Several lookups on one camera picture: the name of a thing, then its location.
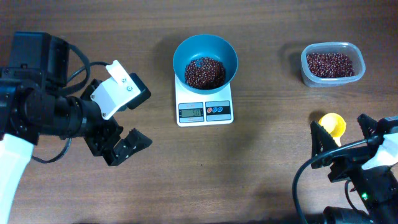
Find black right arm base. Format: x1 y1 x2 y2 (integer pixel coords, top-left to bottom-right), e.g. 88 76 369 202
323 207 374 224

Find teal plastic bowl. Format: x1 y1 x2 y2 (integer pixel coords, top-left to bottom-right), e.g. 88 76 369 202
173 34 239 95

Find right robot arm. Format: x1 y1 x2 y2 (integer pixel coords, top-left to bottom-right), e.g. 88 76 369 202
310 114 397 223

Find yellow plastic measuring scoop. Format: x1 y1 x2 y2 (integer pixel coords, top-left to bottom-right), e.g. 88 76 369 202
318 113 346 146

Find red beans in bowl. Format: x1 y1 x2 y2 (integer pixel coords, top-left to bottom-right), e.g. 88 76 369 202
185 57 226 90

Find black left camera cable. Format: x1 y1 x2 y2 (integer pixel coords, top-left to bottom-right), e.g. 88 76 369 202
30 43 109 164

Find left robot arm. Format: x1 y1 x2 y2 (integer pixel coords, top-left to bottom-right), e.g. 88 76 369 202
1 32 152 223

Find white digital kitchen scale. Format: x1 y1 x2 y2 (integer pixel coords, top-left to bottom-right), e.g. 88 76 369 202
175 75 234 127

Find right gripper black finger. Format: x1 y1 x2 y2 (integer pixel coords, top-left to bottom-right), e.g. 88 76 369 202
310 121 338 169
357 114 379 140

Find clear plastic container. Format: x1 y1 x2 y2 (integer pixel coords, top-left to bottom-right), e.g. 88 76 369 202
300 42 366 88

